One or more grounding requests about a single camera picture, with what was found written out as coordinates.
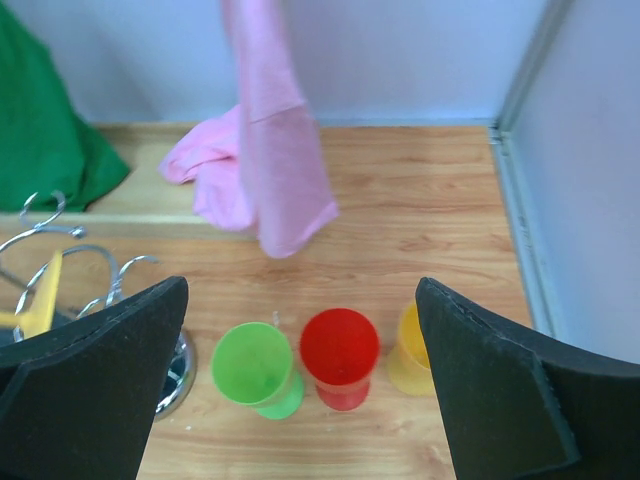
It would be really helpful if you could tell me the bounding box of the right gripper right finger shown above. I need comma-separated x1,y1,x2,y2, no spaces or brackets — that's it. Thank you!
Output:
415,278,639,479

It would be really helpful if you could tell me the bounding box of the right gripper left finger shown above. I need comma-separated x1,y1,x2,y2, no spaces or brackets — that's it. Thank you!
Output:
1,276,189,479

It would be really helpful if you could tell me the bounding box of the yellow wine glass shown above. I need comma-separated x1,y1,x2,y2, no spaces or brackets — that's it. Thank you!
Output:
387,301,435,397
1,250,63,342

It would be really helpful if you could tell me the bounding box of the green wine glass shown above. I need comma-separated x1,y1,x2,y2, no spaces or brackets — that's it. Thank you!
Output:
211,322,305,420

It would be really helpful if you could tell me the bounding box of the red wine glass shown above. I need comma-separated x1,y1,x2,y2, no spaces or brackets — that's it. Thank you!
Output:
299,308,381,412

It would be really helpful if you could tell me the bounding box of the chrome wine glass rack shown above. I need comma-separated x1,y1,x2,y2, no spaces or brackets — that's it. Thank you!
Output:
0,189,198,422

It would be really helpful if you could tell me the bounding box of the wooden rack base tray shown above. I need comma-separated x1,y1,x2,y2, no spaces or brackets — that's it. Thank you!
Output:
0,122,259,242

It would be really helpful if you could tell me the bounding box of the green t-shirt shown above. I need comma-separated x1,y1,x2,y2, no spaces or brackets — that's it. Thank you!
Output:
1,6,130,212

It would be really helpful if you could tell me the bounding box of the pink t-shirt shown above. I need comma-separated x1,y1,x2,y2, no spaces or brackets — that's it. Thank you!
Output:
158,1,338,258

